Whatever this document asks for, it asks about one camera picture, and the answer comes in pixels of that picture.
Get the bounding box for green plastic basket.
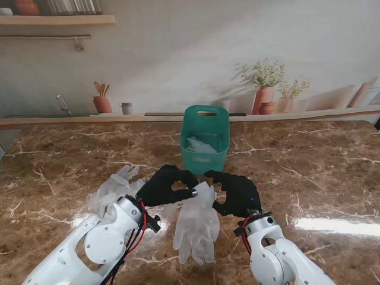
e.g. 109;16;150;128
180;105;231;176

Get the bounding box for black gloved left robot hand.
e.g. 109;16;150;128
135;164;200;207

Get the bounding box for red black left arm cables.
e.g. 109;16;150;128
102;200;149;285

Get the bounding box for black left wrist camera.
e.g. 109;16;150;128
148;215;162;233

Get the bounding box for red black right arm cables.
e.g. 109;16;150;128
242;216;253;258

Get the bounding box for red black arm cables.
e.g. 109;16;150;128
102;200;149;285
242;216;253;258

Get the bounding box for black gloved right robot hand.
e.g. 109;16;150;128
204;169;262;219

